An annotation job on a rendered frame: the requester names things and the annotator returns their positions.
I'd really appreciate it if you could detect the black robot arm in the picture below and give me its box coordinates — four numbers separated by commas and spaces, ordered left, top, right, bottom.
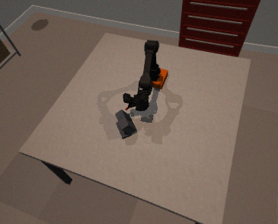
135, 40, 161, 111

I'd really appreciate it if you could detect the dark grey square panel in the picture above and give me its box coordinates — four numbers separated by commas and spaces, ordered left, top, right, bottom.
115, 110, 136, 139

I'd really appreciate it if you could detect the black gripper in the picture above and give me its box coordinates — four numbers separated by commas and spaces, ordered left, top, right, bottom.
123, 92, 149, 107

